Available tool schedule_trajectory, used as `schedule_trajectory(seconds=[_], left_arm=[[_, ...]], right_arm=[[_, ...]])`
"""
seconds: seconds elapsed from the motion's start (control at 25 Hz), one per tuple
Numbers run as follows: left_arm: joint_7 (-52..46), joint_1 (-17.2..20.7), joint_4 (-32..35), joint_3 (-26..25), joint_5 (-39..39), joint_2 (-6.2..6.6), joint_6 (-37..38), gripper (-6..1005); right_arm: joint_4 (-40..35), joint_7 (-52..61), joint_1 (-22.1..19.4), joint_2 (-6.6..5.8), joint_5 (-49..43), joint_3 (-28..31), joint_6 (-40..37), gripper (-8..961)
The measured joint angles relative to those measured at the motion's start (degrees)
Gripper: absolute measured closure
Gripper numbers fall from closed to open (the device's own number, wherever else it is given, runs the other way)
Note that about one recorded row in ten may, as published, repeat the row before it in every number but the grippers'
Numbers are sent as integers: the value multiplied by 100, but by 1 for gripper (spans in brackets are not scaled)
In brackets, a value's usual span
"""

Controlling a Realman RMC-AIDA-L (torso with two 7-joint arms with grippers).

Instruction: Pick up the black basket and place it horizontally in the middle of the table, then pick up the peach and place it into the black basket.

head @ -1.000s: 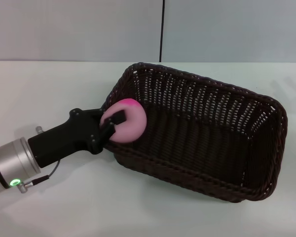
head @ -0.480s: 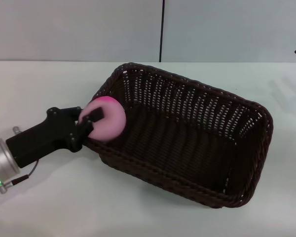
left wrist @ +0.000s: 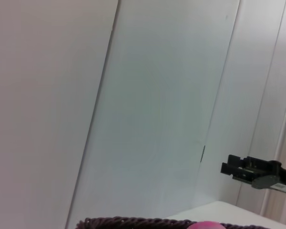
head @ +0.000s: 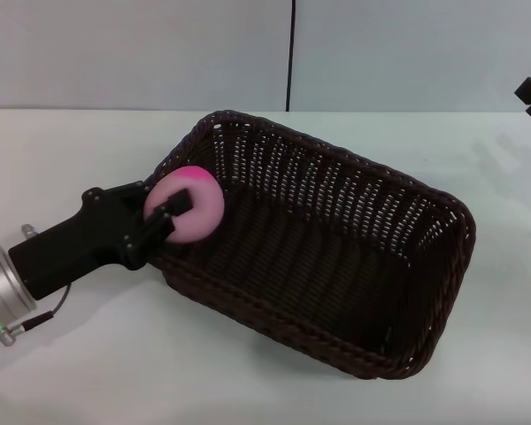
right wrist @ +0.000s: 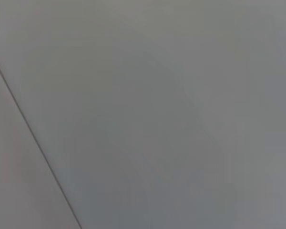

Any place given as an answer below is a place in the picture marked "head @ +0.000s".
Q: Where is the black vertical wall strip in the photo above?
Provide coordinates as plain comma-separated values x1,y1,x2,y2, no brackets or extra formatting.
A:
284,0,297,112

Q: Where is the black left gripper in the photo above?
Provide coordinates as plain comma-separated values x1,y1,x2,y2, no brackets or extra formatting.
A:
7,178,194,303

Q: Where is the pink peach toy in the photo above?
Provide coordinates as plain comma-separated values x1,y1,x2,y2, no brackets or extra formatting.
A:
142,166,226,245

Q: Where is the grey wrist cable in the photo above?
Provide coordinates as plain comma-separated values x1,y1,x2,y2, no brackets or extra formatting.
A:
7,283,73,334

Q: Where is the black wicker basket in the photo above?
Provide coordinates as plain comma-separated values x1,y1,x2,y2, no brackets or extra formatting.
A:
143,108,477,382

